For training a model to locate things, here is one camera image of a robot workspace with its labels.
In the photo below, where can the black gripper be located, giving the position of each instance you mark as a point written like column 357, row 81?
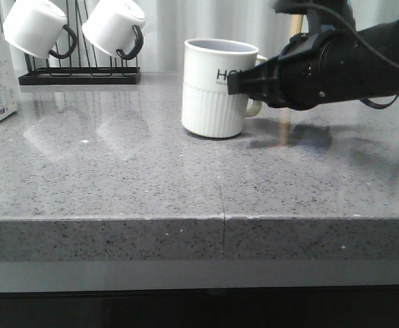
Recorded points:
column 311, row 70

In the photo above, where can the white ribbed HOME mug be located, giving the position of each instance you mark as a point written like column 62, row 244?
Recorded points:
column 207, row 108

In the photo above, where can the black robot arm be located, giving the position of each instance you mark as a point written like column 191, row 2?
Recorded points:
column 378, row 56

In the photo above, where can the wooden mug tree stand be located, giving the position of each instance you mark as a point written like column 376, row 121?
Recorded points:
column 296, row 25

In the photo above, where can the white mug black handle right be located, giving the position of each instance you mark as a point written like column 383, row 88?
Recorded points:
column 115, row 28

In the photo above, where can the white mug black handle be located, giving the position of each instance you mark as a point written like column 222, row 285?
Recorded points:
column 35, row 26
column 115, row 28

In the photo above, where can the black wire mug rack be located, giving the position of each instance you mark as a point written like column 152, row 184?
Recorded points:
column 87, row 65

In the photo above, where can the white mug black handle left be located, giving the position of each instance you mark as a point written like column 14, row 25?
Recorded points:
column 35, row 26

